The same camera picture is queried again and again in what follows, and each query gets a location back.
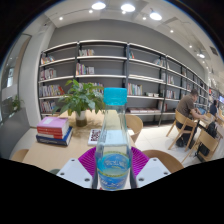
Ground person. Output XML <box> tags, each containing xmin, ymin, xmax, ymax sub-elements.
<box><xmin>209</xmin><ymin>99</ymin><xmax>221</xmax><ymax>117</ymax></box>
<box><xmin>175</xmin><ymin>88</ymin><xmax>205</xmax><ymax>148</ymax></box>

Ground grey shelf unit with books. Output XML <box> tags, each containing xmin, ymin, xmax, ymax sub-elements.
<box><xmin>37</xmin><ymin>39</ymin><xmax>214</xmax><ymax>126</ymax></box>

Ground dark blue book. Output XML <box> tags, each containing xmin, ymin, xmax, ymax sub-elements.
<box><xmin>35</xmin><ymin>126</ymin><xmax>74</xmax><ymax>147</ymax></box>

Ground green potted table plant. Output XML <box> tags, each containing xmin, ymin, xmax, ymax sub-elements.
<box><xmin>56</xmin><ymin>79</ymin><xmax>106</xmax><ymax>128</ymax></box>

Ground pink book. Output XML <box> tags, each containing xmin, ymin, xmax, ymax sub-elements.
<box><xmin>36</xmin><ymin>116</ymin><xmax>70</xmax><ymax>131</ymax></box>

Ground green potted floor plant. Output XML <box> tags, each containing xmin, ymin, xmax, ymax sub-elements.
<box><xmin>9</xmin><ymin>95</ymin><xmax>24</xmax><ymax>114</ymax></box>

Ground wooden chair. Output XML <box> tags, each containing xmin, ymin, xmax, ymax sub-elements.
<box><xmin>10</xmin><ymin>148</ymin><xmax>30</xmax><ymax>164</ymax></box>
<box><xmin>124</xmin><ymin>113</ymin><xmax>144</xmax><ymax>144</ymax></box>
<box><xmin>181</xmin><ymin>129</ymin><xmax>220</xmax><ymax>163</ymax></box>
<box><xmin>141</xmin><ymin>149</ymin><xmax>185</xmax><ymax>174</ymax></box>
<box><xmin>165</xmin><ymin>109</ymin><xmax>198</xmax><ymax>152</ymax></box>

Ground clear bottle with cyan cap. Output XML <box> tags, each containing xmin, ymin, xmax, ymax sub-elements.
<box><xmin>94</xmin><ymin>87</ymin><xmax>132</xmax><ymax>191</ymax></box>

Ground black backpack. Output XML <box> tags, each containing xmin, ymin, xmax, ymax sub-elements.
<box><xmin>196</xmin><ymin>121</ymin><xmax>218</xmax><ymax>158</ymax></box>

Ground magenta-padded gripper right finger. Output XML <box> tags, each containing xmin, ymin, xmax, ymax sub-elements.
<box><xmin>130</xmin><ymin>146</ymin><xmax>172</xmax><ymax>190</ymax></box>

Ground round ceiling lights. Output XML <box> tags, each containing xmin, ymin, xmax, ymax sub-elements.
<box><xmin>56</xmin><ymin>1</ymin><xmax>208</xmax><ymax>59</ymax></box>

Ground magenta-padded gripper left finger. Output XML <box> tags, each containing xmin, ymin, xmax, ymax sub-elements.
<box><xmin>56</xmin><ymin>146</ymin><xmax>99</xmax><ymax>190</ymax></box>

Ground red book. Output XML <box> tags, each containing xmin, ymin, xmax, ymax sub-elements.
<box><xmin>36</xmin><ymin>126</ymin><xmax>70</xmax><ymax>137</ymax></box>

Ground white magazine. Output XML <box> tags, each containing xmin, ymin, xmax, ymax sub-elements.
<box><xmin>87</xmin><ymin>128</ymin><xmax>102</xmax><ymax>147</ymax></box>

